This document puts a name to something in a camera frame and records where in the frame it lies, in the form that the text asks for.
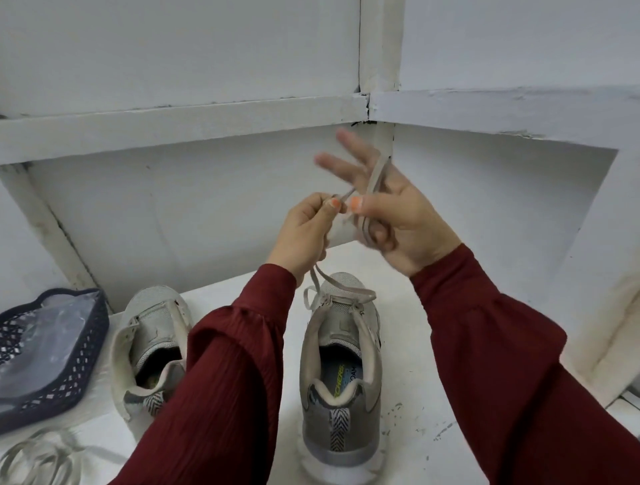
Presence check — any person's right forearm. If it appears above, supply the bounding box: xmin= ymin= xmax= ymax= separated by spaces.
xmin=410 ymin=244 xmax=640 ymax=485

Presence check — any person's right hand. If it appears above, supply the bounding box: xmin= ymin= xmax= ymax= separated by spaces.
xmin=314 ymin=128 xmax=463 ymax=278

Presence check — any person's left hand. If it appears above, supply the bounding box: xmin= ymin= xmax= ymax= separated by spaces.
xmin=264 ymin=192 xmax=345 ymax=286

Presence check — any dark plastic lattice basket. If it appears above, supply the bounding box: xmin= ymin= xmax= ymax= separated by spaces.
xmin=0 ymin=288 xmax=111 ymax=436

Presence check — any grey mesh shoe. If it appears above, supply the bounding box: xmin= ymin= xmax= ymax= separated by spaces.
xmin=298 ymin=272 xmax=386 ymax=485
xmin=109 ymin=286 xmax=193 ymax=421

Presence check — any person's left forearm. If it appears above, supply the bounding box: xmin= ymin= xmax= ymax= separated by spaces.
xmin=110 ymin=264 xmax=298 ymax=485

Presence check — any grey shoelace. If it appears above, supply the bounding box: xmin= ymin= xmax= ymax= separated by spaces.
xmin=0 ymin=428 xmax=126 ymax=485
xmin=303 ymin=155 xmax=393 ymax=313

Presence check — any clear plastic bag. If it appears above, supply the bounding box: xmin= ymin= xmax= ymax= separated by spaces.
xmin=0 ymin=294 xmax=101 ymax=401

